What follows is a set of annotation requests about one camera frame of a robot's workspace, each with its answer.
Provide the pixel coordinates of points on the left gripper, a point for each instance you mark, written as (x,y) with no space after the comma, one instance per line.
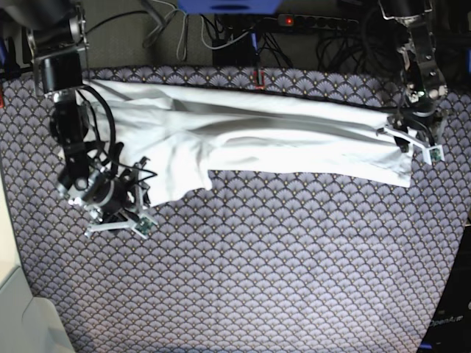
(410,131)

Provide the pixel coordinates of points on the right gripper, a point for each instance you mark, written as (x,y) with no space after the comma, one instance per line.
(119,202)

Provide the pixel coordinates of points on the white T-shirt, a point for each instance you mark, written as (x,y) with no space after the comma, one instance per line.
(185,133)

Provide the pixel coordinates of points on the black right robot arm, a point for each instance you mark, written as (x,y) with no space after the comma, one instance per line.
(82,122)

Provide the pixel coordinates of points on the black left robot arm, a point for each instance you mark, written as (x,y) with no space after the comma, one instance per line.
(424,83)

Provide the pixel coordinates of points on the white plastic bin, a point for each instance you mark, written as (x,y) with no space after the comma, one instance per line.
(29,323)

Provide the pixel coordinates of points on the patterned fan-print table cloth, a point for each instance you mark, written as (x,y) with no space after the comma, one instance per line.
(259,263)

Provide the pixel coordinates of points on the black power strip red light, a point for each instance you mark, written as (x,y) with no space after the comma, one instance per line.
(311,21)

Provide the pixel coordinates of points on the red black table clamp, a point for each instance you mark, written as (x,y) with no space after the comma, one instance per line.
(259,79)

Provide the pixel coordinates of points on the black box with lettering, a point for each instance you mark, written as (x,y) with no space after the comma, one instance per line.
(449,330)

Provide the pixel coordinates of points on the blue box at top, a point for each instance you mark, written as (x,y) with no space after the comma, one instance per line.
(232,7)

